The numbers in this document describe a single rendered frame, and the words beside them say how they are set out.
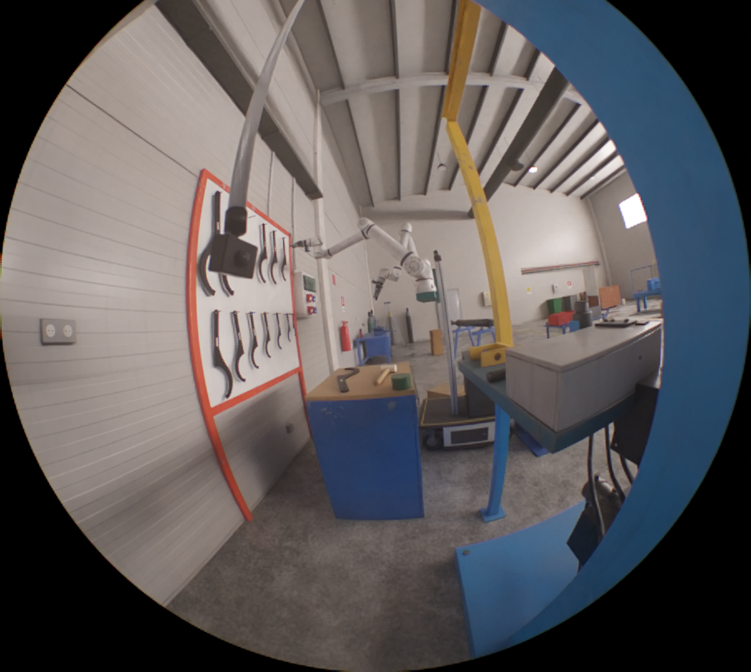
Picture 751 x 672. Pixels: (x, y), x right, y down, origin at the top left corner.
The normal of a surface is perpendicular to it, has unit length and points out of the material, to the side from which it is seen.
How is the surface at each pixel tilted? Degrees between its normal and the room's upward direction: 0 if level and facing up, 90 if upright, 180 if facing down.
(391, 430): 90
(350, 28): 174
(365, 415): 90
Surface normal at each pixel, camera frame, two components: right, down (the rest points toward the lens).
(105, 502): 0.99, -0.13
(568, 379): -0.10, -0.08
